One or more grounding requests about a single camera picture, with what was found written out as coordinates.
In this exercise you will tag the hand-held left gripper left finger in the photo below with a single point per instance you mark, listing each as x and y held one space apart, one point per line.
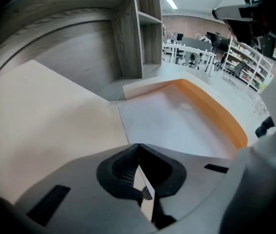
84 191

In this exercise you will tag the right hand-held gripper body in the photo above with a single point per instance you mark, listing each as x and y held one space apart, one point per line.
264 127

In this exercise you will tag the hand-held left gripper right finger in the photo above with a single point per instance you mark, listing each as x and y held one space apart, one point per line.
191 179

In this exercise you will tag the black mesh chair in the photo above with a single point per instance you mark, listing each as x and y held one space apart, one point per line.
236 71

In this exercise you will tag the white storage rack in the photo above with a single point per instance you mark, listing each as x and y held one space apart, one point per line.
250 62

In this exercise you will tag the large black screen on stand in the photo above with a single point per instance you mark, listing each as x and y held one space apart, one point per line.
219 41

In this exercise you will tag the black office chair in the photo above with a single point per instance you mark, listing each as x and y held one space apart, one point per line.
180 53
193 60

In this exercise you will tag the white office desk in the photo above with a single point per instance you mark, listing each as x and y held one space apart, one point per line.
191 51

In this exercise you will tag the wooden open shelf unit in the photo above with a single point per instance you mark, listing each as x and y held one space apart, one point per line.
67 45

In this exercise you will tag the long ceiling light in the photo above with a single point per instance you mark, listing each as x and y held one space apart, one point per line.
171 3

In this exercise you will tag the head-worn camera rig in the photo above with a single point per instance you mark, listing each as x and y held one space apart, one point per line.
264 45

